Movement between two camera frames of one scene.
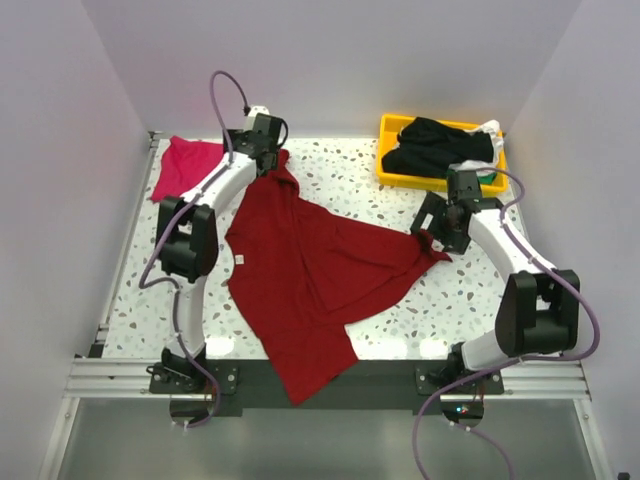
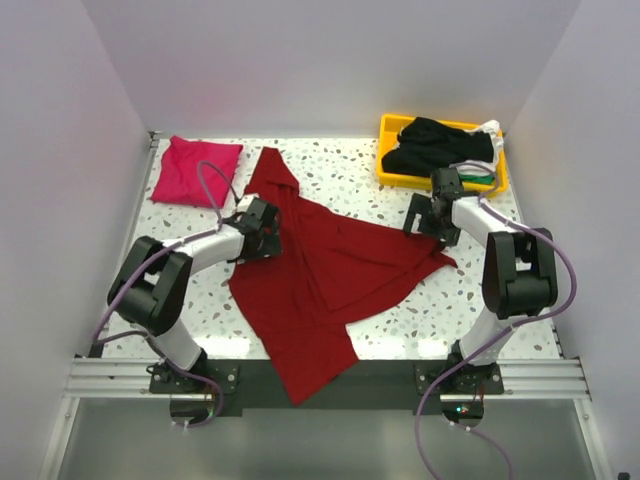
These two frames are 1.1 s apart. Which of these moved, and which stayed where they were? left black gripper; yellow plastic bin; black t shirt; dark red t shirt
Moved: left black gripper
Stayed: yellow plastic bin; black t shirt; dark red t shirt
